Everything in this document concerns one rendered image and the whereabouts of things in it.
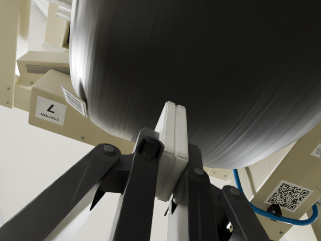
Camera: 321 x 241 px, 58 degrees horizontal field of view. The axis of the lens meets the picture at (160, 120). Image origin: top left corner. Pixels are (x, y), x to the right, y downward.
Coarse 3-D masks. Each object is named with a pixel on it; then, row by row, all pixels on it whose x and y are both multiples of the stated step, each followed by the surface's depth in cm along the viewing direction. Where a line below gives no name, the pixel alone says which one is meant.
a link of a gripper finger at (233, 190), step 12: (228, 192) 14; (240, 192) 14; (228, 204) 13; (240, 204) 13; (228, 216) 13; (240, 216) 12; (252, 216) 13; (228, 228) 14; (240, 228) 12; (252, 228) 12; (228, 240) 14; (240, 240) 12; (252, 240) 11; (264, 240) 12
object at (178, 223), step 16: (192, 176) 14; (208, 176) 14; (192, 192) 13; (208, 192) 13; (176, 208) 13; (192, 208) 12; (208, 208) 12; (176, 224) 12; (192, 224) 11; (208, 224) 11; (176, 240) 12; (192, 240) 10; (208, 240) 10
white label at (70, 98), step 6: (60, 84) 36; (66, 90) 36; (66, 96) 39; (72, 96) 37; (72, 102) 40; (78, 102) 37; (84, 102) 36; (78, 108) 40; (84, 108) 38; (84, 114) 41
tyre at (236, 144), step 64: (128, 0) 24; (192, 0) 23; (256, 0) 23; (320, 0) 23; (128, 64) 28; (192, 64) 27; (256, 64) 26; (320, 64) 25; (128, 128) 37; (192, 128) 33; (256, 128) 31
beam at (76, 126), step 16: (48, 80) 90; (64, 80) 93; (32, 96) 87; (48, 96) 86; (32, 112) 90; (48, 128) 93; (64, 128) 92; (80, 128) 91; (96, 128) 91; (96, 144) 94; (112, 144) 93; (128, 144) 93
